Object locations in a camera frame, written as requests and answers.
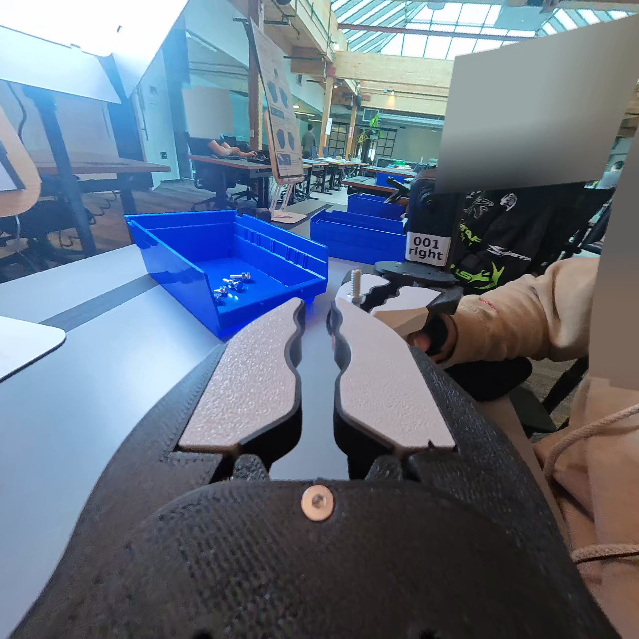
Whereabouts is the person's right forearm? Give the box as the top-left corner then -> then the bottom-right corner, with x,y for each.
435,258 -> 602,366

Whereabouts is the person's right hand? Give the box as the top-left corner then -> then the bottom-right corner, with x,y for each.
408,322 -> 450,358

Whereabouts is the person's beige hoodie torso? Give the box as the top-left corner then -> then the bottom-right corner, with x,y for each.
537,378 -> 639,630

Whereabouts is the beige hoodie drawstring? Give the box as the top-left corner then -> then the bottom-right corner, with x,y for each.
542,403 -> 639,562

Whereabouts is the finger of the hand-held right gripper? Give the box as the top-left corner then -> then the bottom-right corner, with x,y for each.
370,288 -> 445,342
334,272 -> 388,308

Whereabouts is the wooden desk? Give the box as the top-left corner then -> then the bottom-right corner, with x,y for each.
35,155 -> 172,220
188,155 -> 275,208

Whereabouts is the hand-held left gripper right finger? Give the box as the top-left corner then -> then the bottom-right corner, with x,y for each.
328,298 -> 457,470

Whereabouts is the cardboard sign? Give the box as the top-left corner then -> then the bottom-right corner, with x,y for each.
250,20 -> 308,225

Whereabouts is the white tablet stand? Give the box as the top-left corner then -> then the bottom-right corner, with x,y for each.
0,316 -> 68,382

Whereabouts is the studio softbox light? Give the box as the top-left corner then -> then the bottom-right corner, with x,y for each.
0,0 -> 190,255

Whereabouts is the cluster of bolts with nuts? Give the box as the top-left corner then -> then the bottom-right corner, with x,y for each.
211,271 -> 253,303

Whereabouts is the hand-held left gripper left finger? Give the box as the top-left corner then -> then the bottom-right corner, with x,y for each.
180,298 -> 305,468

